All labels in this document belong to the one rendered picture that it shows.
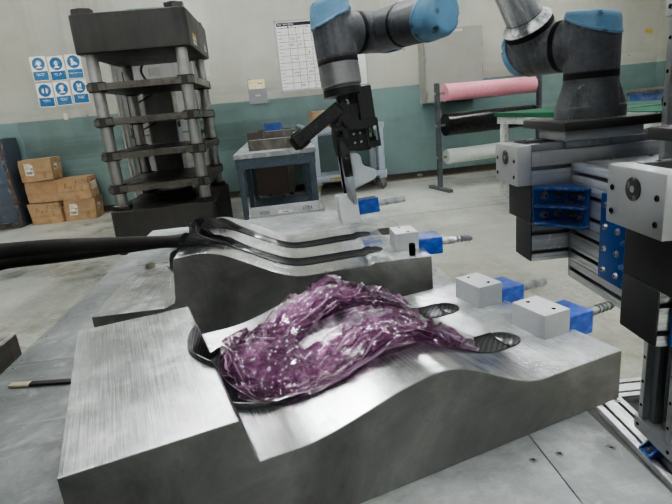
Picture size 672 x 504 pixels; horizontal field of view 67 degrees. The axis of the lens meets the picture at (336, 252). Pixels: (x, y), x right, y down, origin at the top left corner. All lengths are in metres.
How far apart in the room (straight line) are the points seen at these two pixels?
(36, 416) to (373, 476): 0.42
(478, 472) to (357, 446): 0.12
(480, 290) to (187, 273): 0.40
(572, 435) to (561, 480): 0.07
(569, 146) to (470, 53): 6.23
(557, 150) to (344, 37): 0.55
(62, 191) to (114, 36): 3.13
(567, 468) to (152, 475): 0.34
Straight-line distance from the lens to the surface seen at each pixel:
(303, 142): 0.96
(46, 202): 7.71
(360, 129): 0.97
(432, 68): 7.27
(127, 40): 4.83
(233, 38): 7.36
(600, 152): 1.30
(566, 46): 1.32
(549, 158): 1.25
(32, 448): 0.66
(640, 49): 8.97
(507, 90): 6.83
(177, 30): 4.75
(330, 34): 0.97
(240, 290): 0.76
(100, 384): 0.49
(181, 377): 0.46
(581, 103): 1.30
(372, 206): 0.98
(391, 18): 0.98
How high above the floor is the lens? 1.12
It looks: 16 degrees down
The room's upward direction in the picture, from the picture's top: 6 degrees counter-clockwise
